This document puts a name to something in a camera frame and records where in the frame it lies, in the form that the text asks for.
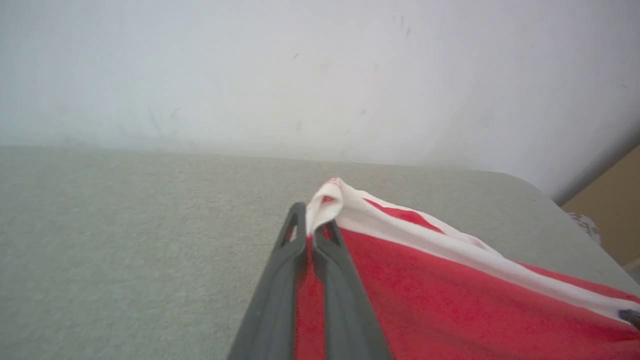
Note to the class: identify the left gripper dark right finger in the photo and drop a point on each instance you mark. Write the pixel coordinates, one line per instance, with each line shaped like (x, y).
(345, 310)

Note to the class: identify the beige board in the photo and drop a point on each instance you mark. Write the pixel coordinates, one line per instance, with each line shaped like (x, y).
(615, 210)

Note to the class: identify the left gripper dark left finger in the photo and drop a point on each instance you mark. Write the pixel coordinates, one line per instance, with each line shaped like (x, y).
(272, 310)

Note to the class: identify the white patterned object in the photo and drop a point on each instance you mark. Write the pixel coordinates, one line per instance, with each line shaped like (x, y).
(586, 227)

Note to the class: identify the red garment with white stripes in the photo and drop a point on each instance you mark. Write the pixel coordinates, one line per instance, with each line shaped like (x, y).
(440, 300)

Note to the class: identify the grey-green fabric sofa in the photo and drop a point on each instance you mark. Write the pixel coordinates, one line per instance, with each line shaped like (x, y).
(125, 250)

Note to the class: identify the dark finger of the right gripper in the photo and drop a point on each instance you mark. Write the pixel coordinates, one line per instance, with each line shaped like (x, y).
(632, 317)

